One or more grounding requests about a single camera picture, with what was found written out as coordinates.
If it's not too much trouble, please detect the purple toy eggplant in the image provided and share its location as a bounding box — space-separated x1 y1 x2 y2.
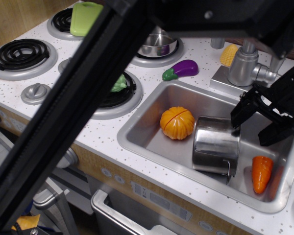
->
162 60 199 81

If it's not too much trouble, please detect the silver dishwasher door handle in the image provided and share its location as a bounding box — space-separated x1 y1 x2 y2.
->
91 189 175 235

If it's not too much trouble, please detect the silver stove knob front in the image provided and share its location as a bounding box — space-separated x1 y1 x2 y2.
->
58 58 71 74

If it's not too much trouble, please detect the front left black burner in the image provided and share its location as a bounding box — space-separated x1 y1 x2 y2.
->
0 39 58 81

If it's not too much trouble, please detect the silver faucet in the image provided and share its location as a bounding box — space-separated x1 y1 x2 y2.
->
210 40 285 96

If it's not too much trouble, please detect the silver stove knob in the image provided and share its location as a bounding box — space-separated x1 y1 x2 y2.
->
58 58 71 74
21 83 51 105

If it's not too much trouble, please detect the yellow toy corn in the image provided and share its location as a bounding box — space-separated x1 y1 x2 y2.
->
220 44 238 67

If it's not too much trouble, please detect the front right black burner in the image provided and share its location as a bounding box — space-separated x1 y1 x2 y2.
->
91 71 143 120

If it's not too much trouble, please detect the orange toy carrot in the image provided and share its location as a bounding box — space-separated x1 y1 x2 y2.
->
251 156 274 194

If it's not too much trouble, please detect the green plastic cutting board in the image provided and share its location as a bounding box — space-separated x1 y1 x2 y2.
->
70 1 103 37

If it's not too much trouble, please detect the steel saucepan on stove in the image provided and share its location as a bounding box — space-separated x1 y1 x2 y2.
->
138 26 177 58

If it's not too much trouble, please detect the back left black burner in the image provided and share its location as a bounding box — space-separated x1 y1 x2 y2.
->
47 8 84 41

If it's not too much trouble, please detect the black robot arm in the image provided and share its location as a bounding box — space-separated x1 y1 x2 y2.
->
0 0 294 235

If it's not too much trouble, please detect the silver oven door handle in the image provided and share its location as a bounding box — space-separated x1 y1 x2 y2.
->
33 177 70 211

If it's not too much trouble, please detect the green toy bitter gourd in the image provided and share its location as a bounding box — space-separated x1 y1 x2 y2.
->
110 74 127 93

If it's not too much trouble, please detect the silver oven dial knob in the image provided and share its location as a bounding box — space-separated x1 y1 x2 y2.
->
56 147 79 169

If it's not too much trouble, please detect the stainless steel sink basin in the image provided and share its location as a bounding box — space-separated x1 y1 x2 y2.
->
117 81 294 213

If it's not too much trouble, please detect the silver stove knob left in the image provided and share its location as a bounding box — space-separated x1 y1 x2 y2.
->
21 83 51 105

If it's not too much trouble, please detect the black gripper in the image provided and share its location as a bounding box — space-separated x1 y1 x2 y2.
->
230 66 294 146

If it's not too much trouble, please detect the back right burner ring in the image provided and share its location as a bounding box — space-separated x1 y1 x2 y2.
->
129 36 185 69

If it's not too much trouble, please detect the orange toy pumpkin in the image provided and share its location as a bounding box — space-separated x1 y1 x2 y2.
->
160 106 195 140

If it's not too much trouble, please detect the black burner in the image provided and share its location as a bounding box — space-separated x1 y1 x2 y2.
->
91 71 143 120
0 39 58 81
47 8 84 41

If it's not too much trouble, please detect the steel pot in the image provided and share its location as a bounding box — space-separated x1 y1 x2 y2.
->
192 116 241 184

